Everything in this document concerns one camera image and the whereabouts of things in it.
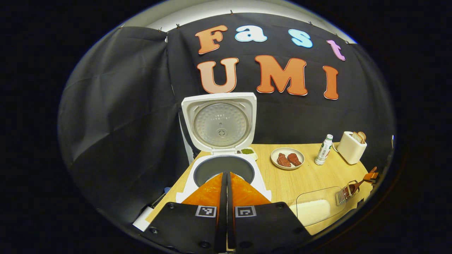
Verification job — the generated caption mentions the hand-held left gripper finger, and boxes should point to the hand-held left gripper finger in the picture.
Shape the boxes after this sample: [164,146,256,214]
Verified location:
[226,172,313,254]
[141,172,228,254]

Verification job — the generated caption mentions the metal chopstick holder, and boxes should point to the metal chopstick holder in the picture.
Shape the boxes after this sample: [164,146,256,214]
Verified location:
[335,180,361,206]

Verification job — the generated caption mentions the white rice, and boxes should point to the white rice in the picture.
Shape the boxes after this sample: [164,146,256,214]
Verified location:
[290,199,331,226]

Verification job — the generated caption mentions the white rice cooker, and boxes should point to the white rice cooker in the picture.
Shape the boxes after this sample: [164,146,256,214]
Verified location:
[176,92,272,205]

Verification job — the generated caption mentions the white toaster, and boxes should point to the white toaster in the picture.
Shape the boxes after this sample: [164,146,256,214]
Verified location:
[337,131,368,165]

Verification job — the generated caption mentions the white bottle green cap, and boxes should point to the white bottle green cap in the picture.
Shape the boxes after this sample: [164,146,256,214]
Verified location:
[314,134,333,165]

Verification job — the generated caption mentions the clear plastic box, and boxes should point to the clear plastic box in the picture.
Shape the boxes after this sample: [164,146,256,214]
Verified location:
[289,186,346,227]

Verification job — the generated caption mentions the small white sauce dish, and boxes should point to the small white sauce dish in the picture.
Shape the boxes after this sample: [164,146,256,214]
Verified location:
[240,147,258,161]

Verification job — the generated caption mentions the white round plate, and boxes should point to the white round plate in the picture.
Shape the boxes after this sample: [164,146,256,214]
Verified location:
[270,147,305,170]

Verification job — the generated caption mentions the white flat box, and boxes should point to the white flat box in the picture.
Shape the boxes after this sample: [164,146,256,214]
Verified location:
[132,206,156,232]

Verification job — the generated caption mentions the black backdrop cloth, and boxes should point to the black backdrop cloth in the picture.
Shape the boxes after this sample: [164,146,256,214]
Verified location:
[58,12,396,230]

